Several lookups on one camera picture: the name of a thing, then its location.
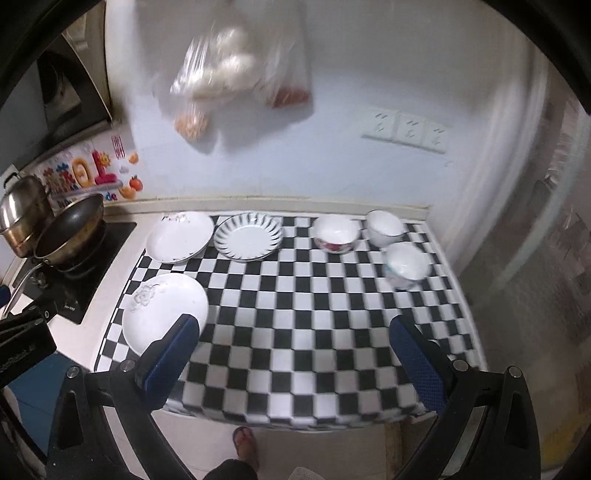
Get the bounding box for white plate embossed flower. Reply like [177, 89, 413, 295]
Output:
[122, 273, 209, 356]

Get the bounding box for white bowl coloured dots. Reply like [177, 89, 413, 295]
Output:
[382, 242, 432, 290]

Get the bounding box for white plate small floral print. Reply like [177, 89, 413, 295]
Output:
[145, 211, 214, 264]

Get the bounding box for white bowl dark rim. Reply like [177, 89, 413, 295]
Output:
[366, 210, 406, 248]

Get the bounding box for white bowl red flowers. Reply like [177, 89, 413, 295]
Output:
[311, 214, 361, 254]

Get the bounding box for white plate blue leaf pattern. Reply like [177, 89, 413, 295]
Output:
[213, 212, 283, 263]

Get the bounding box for black induction cooktop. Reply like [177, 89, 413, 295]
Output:
[22, 220, 136, 324]

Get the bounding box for foot in sandal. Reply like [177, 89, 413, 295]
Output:
[232, 426, 259, 472]

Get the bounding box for checkered black white mat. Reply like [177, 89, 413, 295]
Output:
[94, 212, 482, 428]

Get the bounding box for black frying pan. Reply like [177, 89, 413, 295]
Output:
[1, 193, 104, 319]

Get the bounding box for steel steamer pot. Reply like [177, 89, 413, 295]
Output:
[1, 172, 54, 258]

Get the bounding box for range hood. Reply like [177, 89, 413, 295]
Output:
[1, 1, 113, 170]

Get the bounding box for clear plastic food bag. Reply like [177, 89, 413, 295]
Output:
[169, 1, 312, 142]

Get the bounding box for colourful wall sticker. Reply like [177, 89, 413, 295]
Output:
[31, 128, 144, 209]

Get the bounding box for white wall socket panel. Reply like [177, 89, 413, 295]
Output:
[360, 107, 451, 154]

